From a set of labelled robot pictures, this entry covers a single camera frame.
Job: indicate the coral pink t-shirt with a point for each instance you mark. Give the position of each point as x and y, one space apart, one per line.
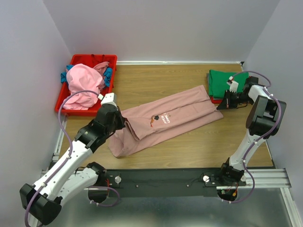
101 67

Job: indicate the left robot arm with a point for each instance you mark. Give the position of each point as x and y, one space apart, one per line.
45 198

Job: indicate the red plastic bin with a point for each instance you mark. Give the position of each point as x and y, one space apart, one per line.
90 60

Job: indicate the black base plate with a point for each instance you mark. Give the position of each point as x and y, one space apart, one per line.
176 182

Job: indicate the grey folded t-shirt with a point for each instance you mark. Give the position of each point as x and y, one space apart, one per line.
208 80

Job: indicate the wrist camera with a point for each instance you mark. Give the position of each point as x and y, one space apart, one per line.
109 98
233 85

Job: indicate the dusty pink printed t-shirt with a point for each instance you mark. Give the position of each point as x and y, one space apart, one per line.
155 122

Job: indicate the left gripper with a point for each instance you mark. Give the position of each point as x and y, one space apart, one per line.
121 119

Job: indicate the red folded t-shirt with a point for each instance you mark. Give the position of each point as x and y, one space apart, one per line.
216 100

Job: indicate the blue t-shirt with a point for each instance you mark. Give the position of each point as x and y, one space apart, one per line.
106 77

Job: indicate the green folded t-shirt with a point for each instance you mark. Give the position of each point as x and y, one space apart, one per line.
218 82

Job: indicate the light pink t-shirt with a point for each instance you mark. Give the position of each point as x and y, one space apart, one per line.
85 85

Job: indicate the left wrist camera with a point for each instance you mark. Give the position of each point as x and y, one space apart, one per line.
109 98

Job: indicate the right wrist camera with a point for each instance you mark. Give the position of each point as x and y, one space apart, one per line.
233 85

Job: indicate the aluminium frame rail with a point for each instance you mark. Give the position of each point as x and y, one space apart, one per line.
253 179

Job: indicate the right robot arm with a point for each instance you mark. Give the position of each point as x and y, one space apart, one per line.
262 122

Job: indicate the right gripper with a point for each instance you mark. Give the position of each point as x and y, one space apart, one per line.
226 103

